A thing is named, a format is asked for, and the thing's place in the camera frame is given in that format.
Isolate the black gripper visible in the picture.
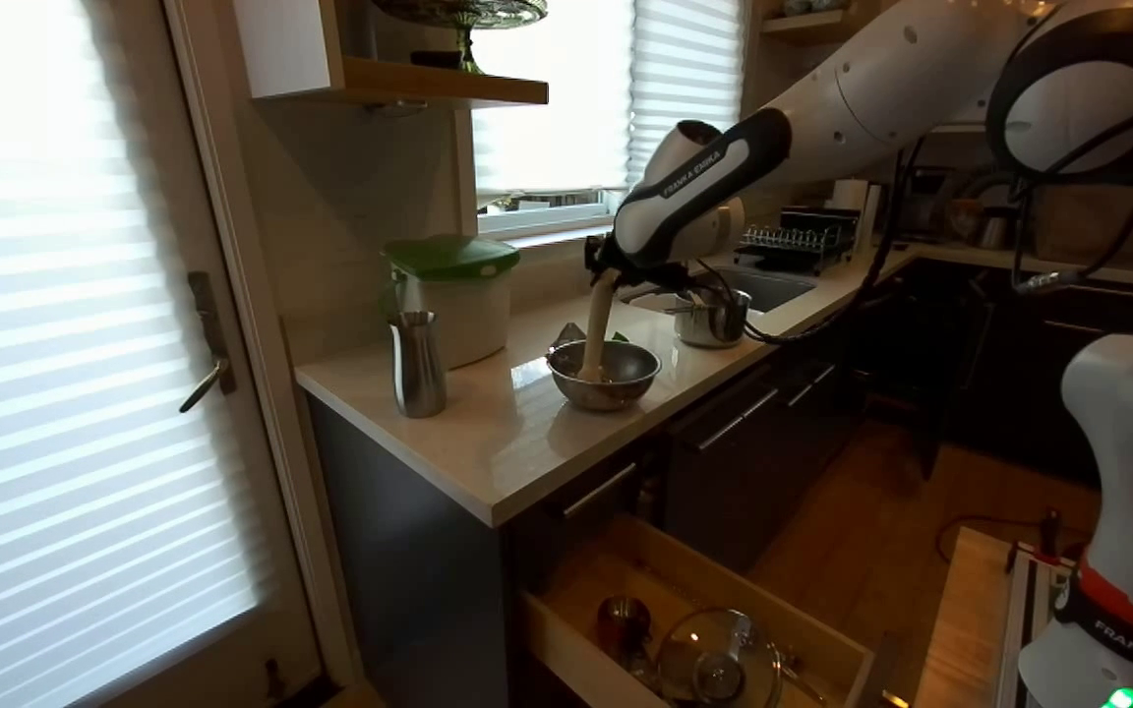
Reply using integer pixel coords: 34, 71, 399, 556
582, 237, 700, 300

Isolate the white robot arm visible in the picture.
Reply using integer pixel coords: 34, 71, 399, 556
589, 0, 1133, 708

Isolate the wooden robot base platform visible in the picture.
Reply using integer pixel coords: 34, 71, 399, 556
917, 531, 1071, 708

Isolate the open wooden top drawer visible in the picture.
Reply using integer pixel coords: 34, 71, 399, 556
525, 516, 872, 708

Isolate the small steel mixing bowl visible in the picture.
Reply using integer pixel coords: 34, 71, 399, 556
545, 341, 657, 412

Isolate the large steel pot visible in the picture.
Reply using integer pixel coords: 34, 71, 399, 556
671, 286, 750, 349

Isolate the white bin with green lid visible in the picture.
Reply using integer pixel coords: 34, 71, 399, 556
382, 237, 521, 370

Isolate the steel cylindrical canister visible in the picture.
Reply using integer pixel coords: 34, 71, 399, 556
388, 273, 450, 415

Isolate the glass pot lid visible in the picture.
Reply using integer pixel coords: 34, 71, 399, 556
652, 611, 783, 708

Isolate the wooden wall shelf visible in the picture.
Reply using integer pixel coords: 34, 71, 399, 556
228, 0, 553, 110

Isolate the door lever handle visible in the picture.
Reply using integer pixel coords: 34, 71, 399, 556
181, 273, 237, 412

